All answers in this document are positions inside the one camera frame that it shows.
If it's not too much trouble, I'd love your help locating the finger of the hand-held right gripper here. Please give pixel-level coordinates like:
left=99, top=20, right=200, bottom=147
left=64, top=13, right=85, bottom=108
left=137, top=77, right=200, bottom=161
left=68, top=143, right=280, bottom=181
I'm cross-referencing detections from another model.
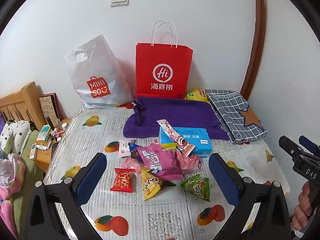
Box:
left=279, top=135, right=304, bottom=158
left=299, top=135, right=320, bottom=155

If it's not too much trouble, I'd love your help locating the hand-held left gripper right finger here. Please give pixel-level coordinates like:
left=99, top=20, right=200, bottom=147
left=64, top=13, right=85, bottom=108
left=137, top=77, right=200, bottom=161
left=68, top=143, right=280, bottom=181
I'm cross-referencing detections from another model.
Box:
left=209, top=153, right=292, bottom=240

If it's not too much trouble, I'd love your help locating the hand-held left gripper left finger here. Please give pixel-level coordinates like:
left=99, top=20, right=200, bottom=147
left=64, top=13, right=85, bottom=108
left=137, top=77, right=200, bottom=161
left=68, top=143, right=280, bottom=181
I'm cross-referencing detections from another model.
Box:
left=24, top=152, right=108, bottom=240

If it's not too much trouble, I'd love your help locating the green triangular snack packet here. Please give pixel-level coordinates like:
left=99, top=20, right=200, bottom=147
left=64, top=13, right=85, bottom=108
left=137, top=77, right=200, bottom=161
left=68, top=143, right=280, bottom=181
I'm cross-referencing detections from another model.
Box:
left=180, top=174, right=211, bottom=202

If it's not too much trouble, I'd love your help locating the red snack packet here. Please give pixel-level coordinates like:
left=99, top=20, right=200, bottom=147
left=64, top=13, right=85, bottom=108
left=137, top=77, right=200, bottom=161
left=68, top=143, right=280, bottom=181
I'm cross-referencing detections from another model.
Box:
left=110, top=168, right=136, bottom=193

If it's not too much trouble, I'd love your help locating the light pink snack packet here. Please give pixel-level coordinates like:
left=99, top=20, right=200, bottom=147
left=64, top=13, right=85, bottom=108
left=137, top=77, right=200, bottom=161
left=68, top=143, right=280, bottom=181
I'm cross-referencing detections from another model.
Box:
left=121, top=155, right=142, bottom=174

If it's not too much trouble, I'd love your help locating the small pale pink packet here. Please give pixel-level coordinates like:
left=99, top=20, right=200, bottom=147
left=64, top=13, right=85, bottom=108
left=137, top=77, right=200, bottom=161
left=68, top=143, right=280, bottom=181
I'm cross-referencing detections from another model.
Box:
left=118, top=140, right=131, bottom=158

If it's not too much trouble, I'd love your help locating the blue cookie packet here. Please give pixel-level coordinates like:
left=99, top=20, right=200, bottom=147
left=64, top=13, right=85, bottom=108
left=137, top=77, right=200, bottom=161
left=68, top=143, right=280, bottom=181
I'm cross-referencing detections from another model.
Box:
left=127, top=142, right=141, bottom=160

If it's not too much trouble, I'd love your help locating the yellow triangular snack packet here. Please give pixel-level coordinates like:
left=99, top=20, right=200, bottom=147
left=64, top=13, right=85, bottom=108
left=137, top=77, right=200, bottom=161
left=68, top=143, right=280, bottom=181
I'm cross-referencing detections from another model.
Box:
left=141, top=168, right=177, bottom=201

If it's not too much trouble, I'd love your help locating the pink striped stick packet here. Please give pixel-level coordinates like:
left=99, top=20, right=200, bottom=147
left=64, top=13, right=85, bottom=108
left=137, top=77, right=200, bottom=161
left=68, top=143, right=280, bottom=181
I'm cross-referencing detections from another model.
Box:
left=157, top=119, right=195, bottom=157

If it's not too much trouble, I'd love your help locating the large pink snack packet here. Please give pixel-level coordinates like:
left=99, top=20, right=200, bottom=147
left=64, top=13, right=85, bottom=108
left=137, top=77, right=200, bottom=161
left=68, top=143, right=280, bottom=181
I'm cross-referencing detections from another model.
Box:
left=136, top=144, right=186, bottom=181

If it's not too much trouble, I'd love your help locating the person's right hand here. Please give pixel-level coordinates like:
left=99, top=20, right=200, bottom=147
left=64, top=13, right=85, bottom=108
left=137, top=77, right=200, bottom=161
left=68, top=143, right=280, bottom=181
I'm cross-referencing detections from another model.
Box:
left=292, top=181, right=320, bottom=230

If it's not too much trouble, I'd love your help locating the blue tissue pack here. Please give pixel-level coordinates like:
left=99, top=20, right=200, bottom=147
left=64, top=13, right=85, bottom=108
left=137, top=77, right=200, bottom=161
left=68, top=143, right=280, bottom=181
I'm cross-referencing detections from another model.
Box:
left=159, top=126, right=212, bottom=158

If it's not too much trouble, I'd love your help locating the wooden nightstand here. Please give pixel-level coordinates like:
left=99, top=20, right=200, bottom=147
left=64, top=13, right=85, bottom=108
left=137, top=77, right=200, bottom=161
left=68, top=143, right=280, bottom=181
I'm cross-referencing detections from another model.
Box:
left=32, top=118, right=73, bottom=173

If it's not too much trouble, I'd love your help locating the fruit print tablecloth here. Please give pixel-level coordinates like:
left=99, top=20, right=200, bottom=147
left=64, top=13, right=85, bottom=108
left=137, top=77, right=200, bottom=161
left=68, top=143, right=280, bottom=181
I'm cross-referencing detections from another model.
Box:
left=44, top=102, right=290, bottom=240

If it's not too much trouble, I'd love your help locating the grey checked cloth with star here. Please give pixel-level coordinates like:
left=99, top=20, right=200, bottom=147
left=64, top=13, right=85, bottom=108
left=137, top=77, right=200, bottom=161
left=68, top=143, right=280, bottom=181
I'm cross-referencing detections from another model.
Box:
left=205, top=89, right=268, bottom=144

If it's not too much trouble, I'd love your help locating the white remote control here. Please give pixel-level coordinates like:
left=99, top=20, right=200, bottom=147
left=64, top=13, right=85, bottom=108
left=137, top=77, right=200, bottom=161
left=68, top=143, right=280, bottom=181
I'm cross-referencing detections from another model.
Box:
left=28, top=144, right=38, bottom=160

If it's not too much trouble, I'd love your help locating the teal and white box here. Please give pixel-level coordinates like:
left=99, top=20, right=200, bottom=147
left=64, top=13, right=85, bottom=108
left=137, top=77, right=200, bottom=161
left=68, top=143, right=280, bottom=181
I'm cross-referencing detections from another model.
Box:
left=36, top=125, right=51, bottom=142

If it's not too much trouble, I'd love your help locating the green blanket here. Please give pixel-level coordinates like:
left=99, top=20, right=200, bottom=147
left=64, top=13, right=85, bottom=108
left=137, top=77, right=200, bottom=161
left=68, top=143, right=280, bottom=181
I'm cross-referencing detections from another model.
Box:
left=11, top=129, right=54, bottom=240

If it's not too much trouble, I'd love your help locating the patterned brown box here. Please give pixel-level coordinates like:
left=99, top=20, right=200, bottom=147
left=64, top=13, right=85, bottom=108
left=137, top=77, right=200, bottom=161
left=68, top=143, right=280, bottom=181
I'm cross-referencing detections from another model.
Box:
left=39, top=93, right=60, bottom=130

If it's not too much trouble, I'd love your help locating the pink plastic bag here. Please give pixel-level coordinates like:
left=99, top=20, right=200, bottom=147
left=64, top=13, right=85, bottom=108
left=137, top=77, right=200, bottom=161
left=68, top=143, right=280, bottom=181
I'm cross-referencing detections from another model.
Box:
left=0, top=152, right=26, bottom=201

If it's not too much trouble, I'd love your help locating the purple towel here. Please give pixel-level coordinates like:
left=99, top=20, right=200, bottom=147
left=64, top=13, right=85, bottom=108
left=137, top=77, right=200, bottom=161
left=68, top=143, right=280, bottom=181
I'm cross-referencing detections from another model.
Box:
left=123, top=96, right=230, bottom=141

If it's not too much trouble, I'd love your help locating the floral white pillow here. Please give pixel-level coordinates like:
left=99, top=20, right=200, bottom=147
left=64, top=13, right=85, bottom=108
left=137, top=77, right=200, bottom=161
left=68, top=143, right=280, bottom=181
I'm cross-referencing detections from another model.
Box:
left=0, top=120, right=33, bottom=155

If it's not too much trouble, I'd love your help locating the yellow chip bag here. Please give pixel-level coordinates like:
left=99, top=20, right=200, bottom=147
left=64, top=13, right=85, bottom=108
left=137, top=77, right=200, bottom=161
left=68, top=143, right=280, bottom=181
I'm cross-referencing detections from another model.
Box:
left=184, top=88, right=210, bottom=103

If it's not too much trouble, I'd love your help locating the wooden headboard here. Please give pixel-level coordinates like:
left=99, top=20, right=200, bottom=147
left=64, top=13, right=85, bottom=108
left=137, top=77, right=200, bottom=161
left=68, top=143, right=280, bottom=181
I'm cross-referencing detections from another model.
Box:
left=0, top=81, right=48, bottom=130

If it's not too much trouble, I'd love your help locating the white plastic shopping bag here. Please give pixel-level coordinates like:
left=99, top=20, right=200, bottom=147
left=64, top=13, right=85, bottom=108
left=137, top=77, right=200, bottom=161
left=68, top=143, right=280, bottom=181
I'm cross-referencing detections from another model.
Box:
left=65, top=34, right=137, bottom=109

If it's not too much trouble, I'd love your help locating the red paper bag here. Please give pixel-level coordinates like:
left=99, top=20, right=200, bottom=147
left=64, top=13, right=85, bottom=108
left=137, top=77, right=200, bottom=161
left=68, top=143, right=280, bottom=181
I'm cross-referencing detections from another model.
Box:
left=135, top=20, right=194, bottom=98

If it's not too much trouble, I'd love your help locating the brown wooden door frame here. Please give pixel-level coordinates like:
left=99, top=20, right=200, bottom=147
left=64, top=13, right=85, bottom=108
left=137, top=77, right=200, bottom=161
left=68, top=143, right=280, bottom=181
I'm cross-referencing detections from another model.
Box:
left=241, top=0, right=267, bottom=97

